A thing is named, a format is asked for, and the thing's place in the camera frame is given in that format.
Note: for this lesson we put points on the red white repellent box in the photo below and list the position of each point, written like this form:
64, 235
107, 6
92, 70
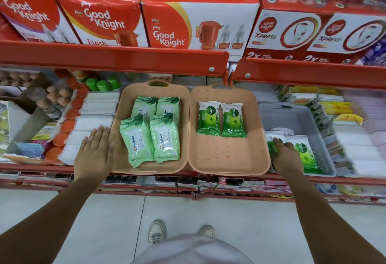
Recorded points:
196, 22
102, 19
27, 13

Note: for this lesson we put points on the person's left forearm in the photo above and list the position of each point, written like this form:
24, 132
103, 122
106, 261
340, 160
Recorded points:
45, 224

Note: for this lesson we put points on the person's right white shoe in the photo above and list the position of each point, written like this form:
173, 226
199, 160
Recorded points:
207, 230

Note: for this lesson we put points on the green white wipes packet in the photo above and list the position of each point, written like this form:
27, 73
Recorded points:
208, 119
234, 120
270, 141
307, 155

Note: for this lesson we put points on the person's left white shoe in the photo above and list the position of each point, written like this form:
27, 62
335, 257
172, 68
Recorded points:
156, 231

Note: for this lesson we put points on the row of packets lower shelf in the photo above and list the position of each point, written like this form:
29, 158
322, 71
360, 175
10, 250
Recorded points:
187, 182

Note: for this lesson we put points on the person's left middle finger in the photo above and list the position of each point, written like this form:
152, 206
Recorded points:
99, 133

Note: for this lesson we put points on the group of brown capped bottles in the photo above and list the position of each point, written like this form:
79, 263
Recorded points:
54, 95

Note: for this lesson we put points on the person's grey clothing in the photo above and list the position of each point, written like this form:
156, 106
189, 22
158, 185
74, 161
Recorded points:
193, 250

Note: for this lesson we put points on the row of orange capped containers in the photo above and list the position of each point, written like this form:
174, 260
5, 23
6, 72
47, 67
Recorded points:
68, 125

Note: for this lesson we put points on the person's white shoe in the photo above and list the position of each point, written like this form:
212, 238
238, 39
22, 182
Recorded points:
156, 231
207, 230

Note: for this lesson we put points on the grey plastic basket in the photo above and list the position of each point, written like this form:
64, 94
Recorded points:
298, 119

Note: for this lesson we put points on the person's right thumb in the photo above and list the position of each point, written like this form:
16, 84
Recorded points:
278, 143

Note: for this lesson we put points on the row of yellow white packets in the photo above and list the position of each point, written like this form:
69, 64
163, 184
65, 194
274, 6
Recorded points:
352, 140

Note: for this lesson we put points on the stack of white packets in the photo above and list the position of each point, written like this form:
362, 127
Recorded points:
93, 113

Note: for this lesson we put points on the person's left hand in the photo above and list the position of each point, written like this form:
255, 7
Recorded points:
92, 155

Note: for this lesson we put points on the light green wipes packet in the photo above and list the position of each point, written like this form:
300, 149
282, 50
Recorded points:
165, 138
137, 141
143, 107
169, 106

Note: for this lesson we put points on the person's right forearm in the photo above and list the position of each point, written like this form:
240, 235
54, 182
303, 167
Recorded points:
328, 221

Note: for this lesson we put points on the green capped bottle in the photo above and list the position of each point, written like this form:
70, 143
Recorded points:
115, 81
91, 84
103, 85

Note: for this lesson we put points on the person's right hand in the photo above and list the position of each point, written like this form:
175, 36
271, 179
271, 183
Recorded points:
288, 159

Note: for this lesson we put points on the person's left thumb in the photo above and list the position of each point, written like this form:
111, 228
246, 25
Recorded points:
111, 150

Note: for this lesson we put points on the beige plastic basket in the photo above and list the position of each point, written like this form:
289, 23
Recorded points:
122, 158
229, 155

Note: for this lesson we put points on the red metal shelf rail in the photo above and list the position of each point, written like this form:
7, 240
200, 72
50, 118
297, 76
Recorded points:
310, 74
114, 57

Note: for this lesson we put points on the red box round print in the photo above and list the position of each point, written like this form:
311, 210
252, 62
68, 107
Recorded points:
283, 31
349, 36

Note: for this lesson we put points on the blue packet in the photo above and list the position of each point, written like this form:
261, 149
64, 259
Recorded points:
25, 150

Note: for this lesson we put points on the person's left little finger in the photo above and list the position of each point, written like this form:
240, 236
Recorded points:
83, 142

